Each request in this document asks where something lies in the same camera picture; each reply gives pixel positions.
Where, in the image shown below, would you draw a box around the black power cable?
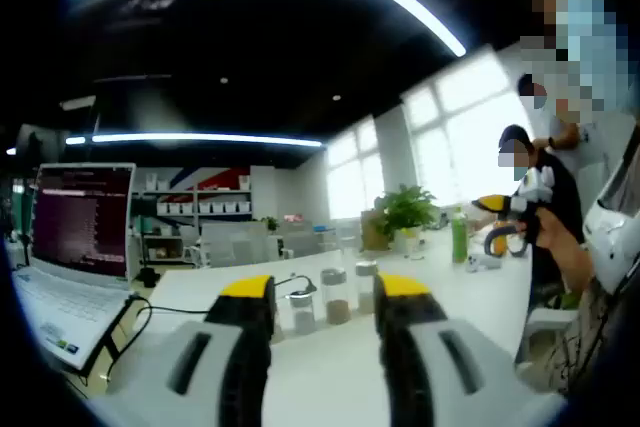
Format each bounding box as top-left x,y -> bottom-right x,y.
102,274 -> 319,386

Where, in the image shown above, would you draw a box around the operator with white headset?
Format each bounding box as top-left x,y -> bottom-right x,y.
544,274 -> 640,396

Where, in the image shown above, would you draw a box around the green potted plant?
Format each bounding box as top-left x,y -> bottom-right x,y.
374,184 -> 442,254

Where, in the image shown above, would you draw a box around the straight ceiling light strip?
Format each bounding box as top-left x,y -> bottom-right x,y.
64,132 -> 324,149

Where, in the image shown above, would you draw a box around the narrow bright window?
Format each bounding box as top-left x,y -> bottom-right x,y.
325,119 -> 380,222

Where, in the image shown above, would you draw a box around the person's right hand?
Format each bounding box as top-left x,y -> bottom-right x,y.
536,209 -> 585,269

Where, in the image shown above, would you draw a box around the brown box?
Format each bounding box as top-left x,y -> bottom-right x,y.
360,209 -> 394,252

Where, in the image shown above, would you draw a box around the clear seasoning bottle brown contents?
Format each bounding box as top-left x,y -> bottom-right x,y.
319,266 -> 352,326

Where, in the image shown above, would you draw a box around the black laptop stand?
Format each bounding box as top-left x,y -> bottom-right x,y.
79,292 -> 141,386

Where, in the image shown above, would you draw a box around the black loop orange tool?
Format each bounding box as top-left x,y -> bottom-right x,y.
483,224 -> 529,259

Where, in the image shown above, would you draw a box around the white laptop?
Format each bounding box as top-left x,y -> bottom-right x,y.
9,161 -> 139,373

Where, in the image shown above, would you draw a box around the white chest-worn device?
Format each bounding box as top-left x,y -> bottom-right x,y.
582,121 -> 640,298

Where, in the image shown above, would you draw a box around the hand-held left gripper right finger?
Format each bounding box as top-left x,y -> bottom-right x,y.
372,271 -> 569,427

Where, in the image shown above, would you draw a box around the white mesh office chair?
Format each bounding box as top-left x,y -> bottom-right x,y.
198,222 -> 267,267

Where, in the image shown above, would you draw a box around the white storage shelving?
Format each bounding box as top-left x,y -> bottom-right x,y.
133,166 -> 254,268

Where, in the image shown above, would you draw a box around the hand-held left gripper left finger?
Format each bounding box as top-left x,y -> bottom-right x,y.
99,274 -> 277,427

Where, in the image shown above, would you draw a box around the large bright window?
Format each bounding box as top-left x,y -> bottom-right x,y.
401,46 -> 539,211

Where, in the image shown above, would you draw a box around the green drink bottle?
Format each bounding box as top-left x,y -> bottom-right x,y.
451,205 -> 470,264

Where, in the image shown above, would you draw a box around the small white device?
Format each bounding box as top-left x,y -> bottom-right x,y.
467,254 -> 502,274

